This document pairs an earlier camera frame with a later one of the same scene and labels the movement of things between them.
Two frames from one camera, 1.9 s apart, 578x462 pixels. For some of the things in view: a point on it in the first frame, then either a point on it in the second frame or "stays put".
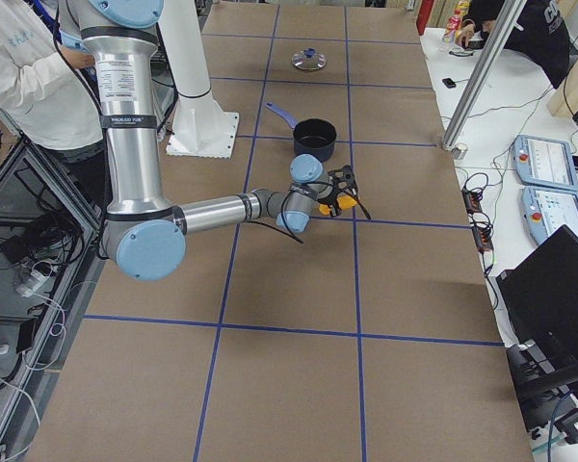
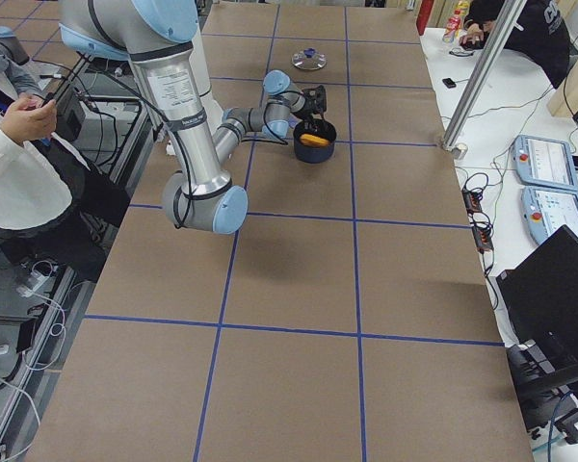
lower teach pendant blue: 545,211 stays put
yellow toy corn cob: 344,201 -> 313,140
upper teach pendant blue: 544,162 stays put
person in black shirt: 538,35 stays put
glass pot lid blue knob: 309,59 stays put
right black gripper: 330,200 -> 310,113
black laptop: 550,295 stays put
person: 30,77 -> 32,186
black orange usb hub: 480,222 stays put
